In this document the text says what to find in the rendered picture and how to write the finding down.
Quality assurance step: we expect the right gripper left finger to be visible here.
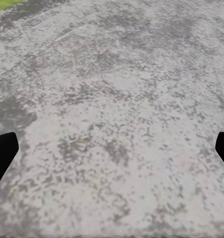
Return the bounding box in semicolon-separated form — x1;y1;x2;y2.
0;132;19;180

